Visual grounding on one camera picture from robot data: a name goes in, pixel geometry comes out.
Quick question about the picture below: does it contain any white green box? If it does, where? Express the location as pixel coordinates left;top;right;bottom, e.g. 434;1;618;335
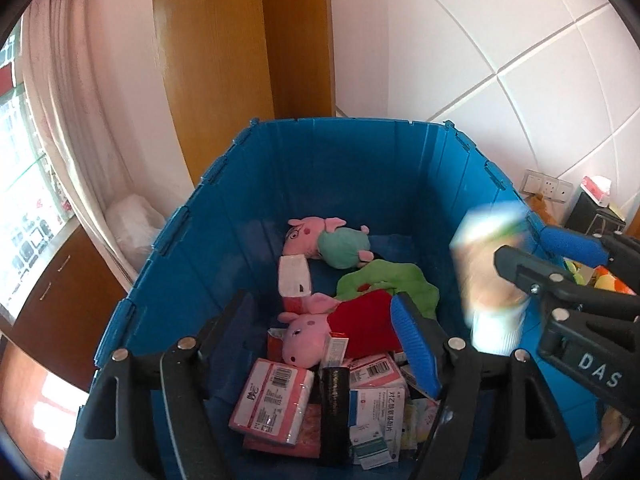
449;202;529;356

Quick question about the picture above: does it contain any black cylinder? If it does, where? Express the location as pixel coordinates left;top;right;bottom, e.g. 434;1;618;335
320;367;352;468

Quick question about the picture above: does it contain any yellow orange parrot plush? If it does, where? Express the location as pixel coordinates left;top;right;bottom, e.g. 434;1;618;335
564;258;634;295

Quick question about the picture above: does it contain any brown bear plush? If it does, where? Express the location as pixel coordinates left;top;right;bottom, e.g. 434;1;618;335
525;194;558;226

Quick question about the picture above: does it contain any pink tissue pack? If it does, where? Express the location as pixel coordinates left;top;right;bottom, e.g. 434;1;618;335
229;359;314;446

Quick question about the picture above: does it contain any green frog plush in crate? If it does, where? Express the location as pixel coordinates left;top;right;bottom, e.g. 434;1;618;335
335;259;439;318

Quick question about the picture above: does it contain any blue plastic storage crate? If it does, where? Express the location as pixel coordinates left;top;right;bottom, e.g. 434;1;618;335
92;116;609;480

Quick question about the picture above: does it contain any pig plush red dress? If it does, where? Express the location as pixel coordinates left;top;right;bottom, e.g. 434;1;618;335
278;289;402;368

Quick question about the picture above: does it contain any pig plush teal dress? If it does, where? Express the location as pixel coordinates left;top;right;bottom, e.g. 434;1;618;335
282;217;375;270

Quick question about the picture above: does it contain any white pink small box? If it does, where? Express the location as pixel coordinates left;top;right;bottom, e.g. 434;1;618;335
278;255;311;298

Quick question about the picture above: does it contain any white pink curtain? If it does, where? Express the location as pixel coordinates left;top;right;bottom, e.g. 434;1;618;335
21;0;194;288

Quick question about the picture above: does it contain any white wall socket panel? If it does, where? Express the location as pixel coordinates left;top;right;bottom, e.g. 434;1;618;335
520;169;574;204

